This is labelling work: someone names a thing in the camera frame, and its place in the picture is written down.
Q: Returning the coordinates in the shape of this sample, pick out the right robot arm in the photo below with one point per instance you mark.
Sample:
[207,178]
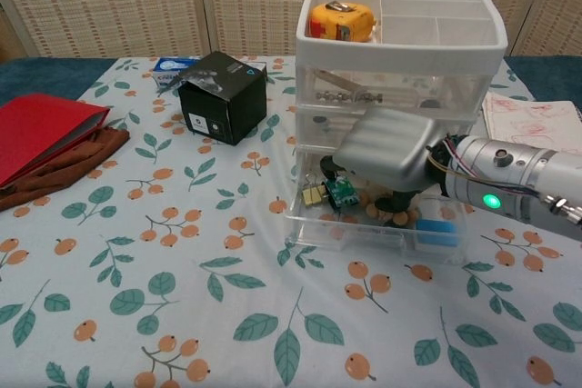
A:
[514,179]

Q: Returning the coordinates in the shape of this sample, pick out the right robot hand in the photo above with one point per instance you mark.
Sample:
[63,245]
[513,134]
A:
[391,147]

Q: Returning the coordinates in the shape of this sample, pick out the red folder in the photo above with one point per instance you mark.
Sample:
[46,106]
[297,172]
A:
[41,129]

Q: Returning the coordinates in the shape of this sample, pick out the blue white toothpaste box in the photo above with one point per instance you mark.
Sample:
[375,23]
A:
[170,67]

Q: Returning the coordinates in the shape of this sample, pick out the small green circuit board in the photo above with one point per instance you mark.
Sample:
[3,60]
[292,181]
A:
[342,193]

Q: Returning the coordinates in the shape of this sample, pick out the black cardboard box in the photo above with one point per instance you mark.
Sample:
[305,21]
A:
[227,106]

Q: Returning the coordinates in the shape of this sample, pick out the yellow tape measure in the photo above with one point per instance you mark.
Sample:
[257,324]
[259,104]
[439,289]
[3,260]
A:
[341,20]

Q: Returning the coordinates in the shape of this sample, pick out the woven folding screen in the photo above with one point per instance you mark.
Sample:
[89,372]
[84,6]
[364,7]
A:
[136,2]

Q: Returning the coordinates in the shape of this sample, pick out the wooden stick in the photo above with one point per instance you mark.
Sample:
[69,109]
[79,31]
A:
[338,81]

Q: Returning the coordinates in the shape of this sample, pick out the floral patterned tablecloth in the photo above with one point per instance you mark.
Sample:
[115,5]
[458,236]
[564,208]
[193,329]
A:
[182,270]

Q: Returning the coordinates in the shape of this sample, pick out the white notebook with red sketches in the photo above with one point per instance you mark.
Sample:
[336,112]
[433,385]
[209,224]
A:
[532,120]

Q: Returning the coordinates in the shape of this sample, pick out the clear plastic drawer organizer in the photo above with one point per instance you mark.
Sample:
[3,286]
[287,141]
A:
[400,49]

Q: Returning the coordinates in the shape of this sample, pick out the clear drawer with green board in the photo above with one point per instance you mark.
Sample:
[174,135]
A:
[364,235]

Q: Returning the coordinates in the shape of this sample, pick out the brown cloth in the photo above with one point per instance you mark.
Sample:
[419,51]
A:
[68,170]

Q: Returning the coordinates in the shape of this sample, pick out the gold binder clip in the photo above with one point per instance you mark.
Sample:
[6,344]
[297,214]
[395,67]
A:
[313,197]

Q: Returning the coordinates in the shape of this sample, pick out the clear drawer with dark disc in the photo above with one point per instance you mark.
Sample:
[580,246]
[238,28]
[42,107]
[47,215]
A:
[314,136]

